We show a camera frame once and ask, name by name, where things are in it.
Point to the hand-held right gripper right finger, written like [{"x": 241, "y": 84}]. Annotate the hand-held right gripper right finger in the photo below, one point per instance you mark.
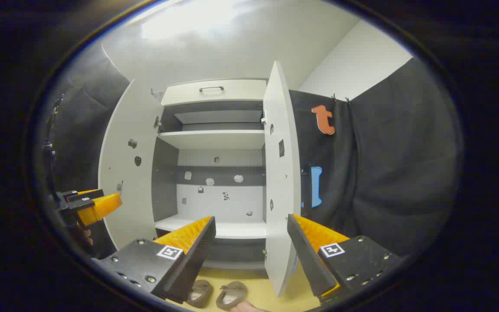
[{"x": 306, "y": 255}]

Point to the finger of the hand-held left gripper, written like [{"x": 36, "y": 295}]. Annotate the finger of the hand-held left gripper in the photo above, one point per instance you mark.
[
  {"x": 82, "y": 194},
  {"x": 102, "y": 208}
]

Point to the white shoe cabinet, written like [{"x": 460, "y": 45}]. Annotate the white shoe cabinet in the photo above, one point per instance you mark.
[{"x": 215, "y": 138}]

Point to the white shoe cabinet door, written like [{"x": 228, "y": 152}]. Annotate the white shoe cabinet door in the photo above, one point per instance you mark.
[
  {"x": 124, "y": 182},
  {"x": 282, "y": 182}
]

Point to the black backdrop cloth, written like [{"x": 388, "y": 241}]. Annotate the black backdrop cloth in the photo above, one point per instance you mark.
[{"x": 405, "y": 151}]

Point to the white cabinet drawer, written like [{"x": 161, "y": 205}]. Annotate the white cabinet drawer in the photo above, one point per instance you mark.
[{"x": 232, "y": 97}]

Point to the brown fuzzy shoe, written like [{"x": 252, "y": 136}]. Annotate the brown fuzzy shoe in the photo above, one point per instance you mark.
[
  {"x": 231, "y": 294},
  {"x": 200, "y": 292}
]

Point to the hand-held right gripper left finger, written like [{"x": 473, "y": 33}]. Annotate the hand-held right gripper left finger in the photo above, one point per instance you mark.
[{"x": 197, "y": 255}]

